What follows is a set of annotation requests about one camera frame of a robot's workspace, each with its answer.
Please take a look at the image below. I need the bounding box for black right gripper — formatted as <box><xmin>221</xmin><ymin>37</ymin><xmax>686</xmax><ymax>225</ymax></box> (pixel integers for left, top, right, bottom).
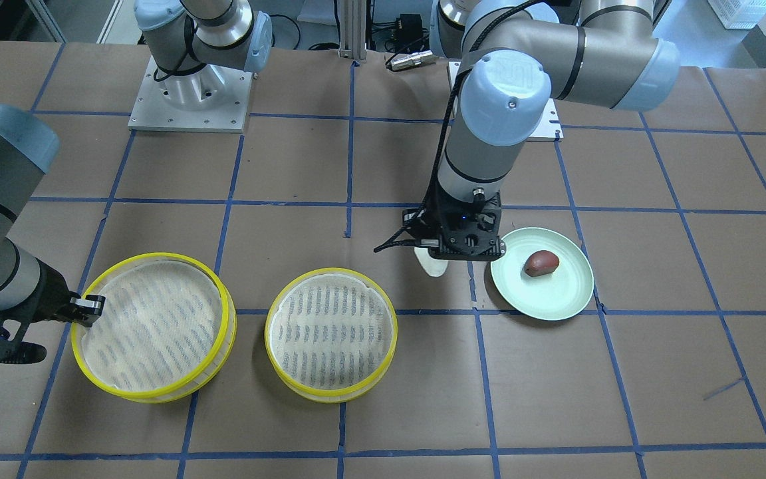
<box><xmin>0</xmin><ymin>269</ymin><xmax>106</xmax><ymax>365</ymax></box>

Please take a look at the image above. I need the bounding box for white half-moon bun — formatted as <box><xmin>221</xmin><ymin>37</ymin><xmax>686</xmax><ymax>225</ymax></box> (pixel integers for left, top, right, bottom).
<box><xmin>413</xmin><ymin>247</ymin><xmax>449</xmax><ymax>277</ymax></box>

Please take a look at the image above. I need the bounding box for brown half-moon bun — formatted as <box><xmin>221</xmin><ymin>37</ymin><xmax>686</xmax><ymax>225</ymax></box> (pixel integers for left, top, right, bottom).
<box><xmin>523</xmin><ymin>249</ymin><xmax>561</xmax><ymax>277</ymax></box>

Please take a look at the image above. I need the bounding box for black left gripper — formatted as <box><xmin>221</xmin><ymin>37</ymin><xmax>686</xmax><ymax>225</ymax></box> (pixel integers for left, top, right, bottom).
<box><xmin>402</xmin><ymin>189</ymin><xmax>507</xmax><ymax>261</ymax></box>

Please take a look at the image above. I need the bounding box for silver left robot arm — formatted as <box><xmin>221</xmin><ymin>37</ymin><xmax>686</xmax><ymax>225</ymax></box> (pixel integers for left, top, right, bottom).
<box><xmin>380</xmin><ymin>1</ymin><xmax>680</xmax><ymax>261</ymax></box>

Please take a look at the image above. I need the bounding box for yellow bamboo steamer layer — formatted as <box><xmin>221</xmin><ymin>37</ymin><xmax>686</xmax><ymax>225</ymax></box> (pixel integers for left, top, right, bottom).
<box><xmin>70</xmin><ymin>252</ymin><xmax>237</xmax><ymax>403</ymax></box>
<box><xmin>264</xmin><ymin>267</ymin><xmax>398</xmax><ymax>403</ymax></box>

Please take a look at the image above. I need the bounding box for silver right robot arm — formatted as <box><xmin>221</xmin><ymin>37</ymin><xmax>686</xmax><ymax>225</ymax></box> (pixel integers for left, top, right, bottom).
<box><xmin>0</xmin><ymin>104</ymin><xmax>106</xmax><ymax>365</ymax></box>

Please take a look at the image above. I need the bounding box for aluminium frame post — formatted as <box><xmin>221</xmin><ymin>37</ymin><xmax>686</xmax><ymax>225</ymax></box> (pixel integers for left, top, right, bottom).
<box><xmin>334</xmin><ymin>1</ymin><xmax>373</xmax><ymax>64</ymax></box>

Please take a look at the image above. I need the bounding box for light green round plate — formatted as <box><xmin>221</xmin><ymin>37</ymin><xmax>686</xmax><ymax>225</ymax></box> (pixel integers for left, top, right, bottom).
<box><xmin>491</xmin><ymin>227</ymin><xmax>594</xmax><ymax>321</ymax></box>

